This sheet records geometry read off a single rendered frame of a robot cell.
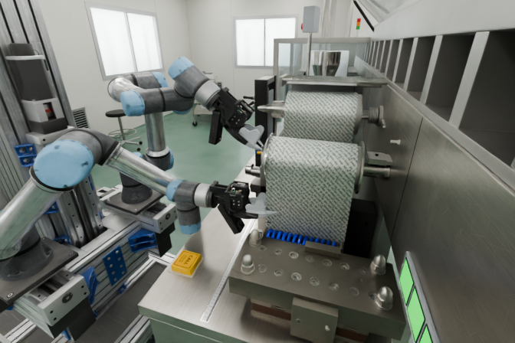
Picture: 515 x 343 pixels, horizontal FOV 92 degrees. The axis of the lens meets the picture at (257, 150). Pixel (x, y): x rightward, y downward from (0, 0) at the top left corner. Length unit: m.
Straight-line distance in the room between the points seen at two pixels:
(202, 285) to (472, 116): 0.76
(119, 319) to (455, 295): 1.61
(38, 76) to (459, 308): 1.27
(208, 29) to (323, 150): 6.39
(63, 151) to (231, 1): 6.17
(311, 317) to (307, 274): 0.09
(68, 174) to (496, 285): 0.83
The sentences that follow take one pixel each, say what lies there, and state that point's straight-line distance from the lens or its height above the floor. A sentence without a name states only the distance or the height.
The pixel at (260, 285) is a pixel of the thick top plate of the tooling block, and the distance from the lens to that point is 0.69.
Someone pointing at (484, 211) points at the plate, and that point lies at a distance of 0.35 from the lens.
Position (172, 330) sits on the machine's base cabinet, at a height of 0.84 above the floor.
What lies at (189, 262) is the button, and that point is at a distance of 0.90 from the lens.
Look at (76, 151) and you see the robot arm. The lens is 0.80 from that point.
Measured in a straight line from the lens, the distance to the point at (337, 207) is 0.73.
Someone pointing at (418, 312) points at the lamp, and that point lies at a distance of 0.50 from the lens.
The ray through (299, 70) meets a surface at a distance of 1.66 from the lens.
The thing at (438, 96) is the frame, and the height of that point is 1.47.
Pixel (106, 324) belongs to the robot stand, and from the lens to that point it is 1.79.
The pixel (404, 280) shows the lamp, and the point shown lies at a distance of 0.56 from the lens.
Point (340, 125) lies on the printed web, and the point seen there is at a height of 1.31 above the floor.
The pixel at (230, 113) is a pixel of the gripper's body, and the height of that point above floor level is 1.38.
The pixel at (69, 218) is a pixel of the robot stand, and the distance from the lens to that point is 1.40.
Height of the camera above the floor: 1.56
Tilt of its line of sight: 23 degrees down
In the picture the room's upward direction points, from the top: straight up
